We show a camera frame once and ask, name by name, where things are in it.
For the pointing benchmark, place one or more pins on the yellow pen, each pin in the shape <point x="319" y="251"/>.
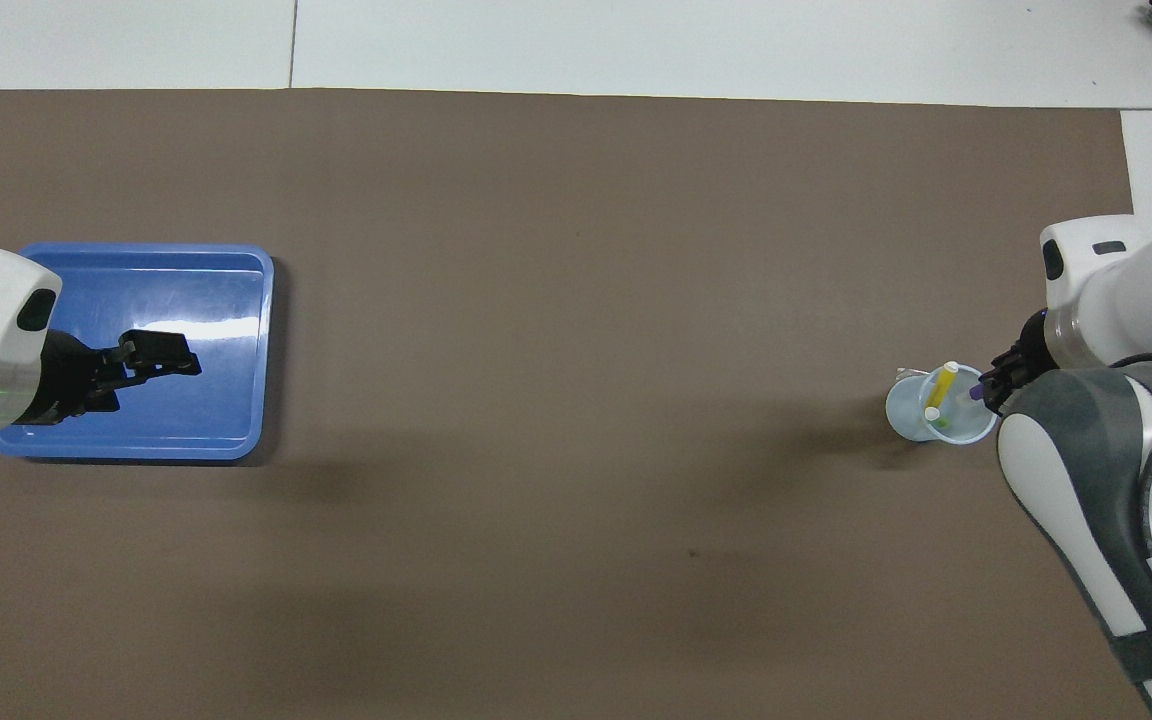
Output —
<point x="944" y="386"/>

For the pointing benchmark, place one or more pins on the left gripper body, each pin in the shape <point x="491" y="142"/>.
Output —
<point x="64" y="378"/>

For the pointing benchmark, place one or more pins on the green pen with white cap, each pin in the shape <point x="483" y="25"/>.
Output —
<point x="937" y="418"/>

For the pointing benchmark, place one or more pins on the blue plastic tray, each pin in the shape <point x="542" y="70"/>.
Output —
<point x="226" y="350"/>

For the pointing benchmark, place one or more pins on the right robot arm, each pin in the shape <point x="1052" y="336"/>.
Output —
<point x="1076" y="470"/>

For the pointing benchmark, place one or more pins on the clear light blue cup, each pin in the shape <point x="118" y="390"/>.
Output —
<point x="908" y="415"/>

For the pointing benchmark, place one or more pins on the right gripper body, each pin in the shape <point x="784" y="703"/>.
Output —
<point x="1034" y="345"/>

